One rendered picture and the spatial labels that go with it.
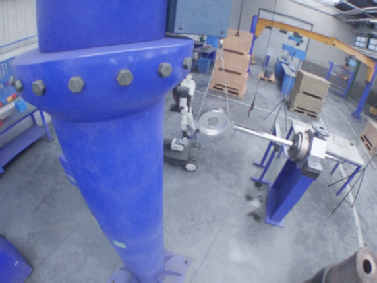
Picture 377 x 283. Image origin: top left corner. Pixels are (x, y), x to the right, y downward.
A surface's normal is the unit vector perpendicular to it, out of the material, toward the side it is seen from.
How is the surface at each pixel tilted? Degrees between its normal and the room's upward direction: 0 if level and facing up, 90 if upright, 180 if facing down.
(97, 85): 90
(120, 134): 90
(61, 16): 90
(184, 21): 90
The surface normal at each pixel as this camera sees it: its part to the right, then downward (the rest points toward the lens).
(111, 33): 0.52, 0.55
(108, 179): 0.25, 0.61
